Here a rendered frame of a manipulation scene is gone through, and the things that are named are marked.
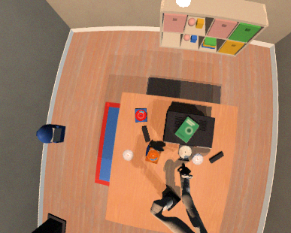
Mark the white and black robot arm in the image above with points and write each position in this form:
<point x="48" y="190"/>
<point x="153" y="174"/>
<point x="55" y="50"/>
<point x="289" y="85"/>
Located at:
<point x="175" y="224"/>

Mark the black rectangular bar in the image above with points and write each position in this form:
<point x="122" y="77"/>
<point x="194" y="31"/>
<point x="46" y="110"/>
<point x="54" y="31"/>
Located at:
<point x="146" y="137"/>
<point x="216" y="157"/>

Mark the red cd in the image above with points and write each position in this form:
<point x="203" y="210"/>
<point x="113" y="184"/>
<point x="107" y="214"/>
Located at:
<point x="142" y="113"/>

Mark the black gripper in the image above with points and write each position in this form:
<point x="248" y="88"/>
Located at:
<point x="184" y="170"/>

